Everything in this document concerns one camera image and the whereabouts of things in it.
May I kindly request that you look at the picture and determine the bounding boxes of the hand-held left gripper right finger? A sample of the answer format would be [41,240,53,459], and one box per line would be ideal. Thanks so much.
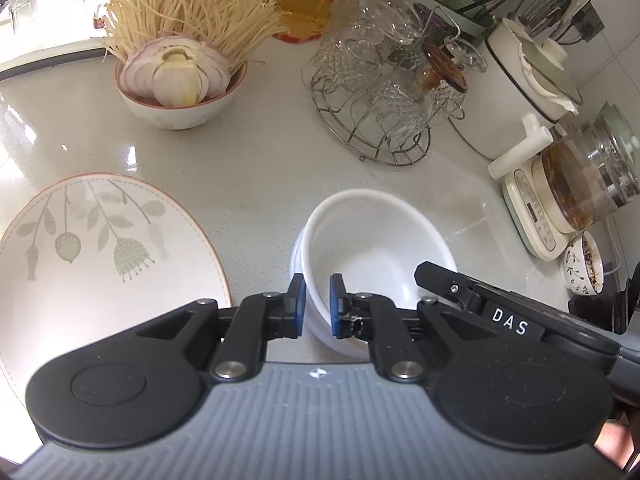
[327,274,501,382]

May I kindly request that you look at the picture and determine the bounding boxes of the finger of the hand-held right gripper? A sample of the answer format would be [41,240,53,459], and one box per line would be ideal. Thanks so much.
[415,261,546,341]

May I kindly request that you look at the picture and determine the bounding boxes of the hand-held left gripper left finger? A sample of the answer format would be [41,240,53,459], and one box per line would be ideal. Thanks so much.
[134,273,307,382]

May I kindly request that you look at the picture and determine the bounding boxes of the black appliance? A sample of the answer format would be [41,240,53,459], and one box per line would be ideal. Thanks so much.
[567,260,640,336]

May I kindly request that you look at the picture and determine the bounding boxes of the small floral bowl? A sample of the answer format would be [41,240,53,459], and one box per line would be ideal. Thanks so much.
[559,230,607,296]

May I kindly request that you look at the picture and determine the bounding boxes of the cream kettle base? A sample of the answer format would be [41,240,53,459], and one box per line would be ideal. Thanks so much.
[501,160,576,262]

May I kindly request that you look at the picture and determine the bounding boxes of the glass kettle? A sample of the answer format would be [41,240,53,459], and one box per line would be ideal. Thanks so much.
[489,102,640,233]

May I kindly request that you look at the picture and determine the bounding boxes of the white lidded pot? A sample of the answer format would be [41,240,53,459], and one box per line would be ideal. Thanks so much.
[450,17,583,161]

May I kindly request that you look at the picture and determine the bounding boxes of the leaf pattern ceramic plate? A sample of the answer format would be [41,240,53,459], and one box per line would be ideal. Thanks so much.
[0,172,234,396]

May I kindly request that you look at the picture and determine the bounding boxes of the cluster of patterned glass cups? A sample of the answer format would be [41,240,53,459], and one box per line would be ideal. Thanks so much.
[312,0,488,153]

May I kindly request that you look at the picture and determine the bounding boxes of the amber glass saucer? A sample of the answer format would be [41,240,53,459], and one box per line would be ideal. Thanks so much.
[421,42,468,95]

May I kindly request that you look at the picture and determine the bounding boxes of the white ceramic food bowl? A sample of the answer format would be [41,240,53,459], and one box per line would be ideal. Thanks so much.
[115,57,248,131]

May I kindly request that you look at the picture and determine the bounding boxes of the sliced purple onion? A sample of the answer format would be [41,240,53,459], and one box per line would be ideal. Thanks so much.
[122,36,232,107]

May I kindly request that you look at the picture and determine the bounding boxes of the red lid plastic jar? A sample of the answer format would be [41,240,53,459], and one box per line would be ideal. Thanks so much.
[272,0,353,42]

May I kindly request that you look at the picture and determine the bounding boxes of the bundle of kitchen utensils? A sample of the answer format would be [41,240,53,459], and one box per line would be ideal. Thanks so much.
[500,0,603,46]

